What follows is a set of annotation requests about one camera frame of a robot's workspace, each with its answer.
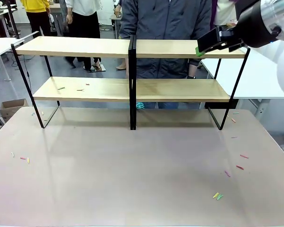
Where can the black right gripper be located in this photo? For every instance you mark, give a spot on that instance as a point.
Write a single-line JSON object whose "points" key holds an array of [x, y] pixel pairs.
{"points": [[252, 26]]}

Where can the person in grey jacket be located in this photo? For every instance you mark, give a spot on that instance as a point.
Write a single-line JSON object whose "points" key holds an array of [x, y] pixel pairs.
{"points": [[165, 21]]}

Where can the small teal fluffy duster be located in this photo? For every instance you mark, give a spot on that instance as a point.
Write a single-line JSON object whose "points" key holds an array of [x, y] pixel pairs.
{"points": [[140, 105]]}

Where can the silver floor plate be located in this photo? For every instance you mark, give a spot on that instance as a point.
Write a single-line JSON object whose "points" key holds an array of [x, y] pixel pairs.
{"points": [[97, 68]]}

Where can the person in white shirt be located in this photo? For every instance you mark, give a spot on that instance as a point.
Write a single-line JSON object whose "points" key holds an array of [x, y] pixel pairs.
{"points": [[225, 13]]}

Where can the white table grey legs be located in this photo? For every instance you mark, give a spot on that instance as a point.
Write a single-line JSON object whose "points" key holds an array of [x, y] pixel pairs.
{"points": [[0, 47]]}

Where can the person in black trousers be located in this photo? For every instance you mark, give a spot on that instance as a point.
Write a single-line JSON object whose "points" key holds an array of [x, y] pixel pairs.
{"points": [[85, 14]]}

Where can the purple garment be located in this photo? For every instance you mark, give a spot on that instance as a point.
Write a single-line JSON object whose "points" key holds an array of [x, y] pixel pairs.
{"points": [[212, 14]]}

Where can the brown cardboard box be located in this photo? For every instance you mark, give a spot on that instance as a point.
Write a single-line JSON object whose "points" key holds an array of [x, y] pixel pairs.
{"points": [[13, 108]]}

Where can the person in yellow jacket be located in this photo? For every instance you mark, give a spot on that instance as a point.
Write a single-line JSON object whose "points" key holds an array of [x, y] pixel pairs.
{"points": [[36, 14]]}

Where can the wooden shelf black metal frame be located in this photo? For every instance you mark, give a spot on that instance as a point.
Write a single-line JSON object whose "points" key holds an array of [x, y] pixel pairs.
{"points": [[132, 89]]}

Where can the large white table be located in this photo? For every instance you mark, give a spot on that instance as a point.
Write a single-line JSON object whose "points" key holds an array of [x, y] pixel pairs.
{"points": [[250, 78]]}

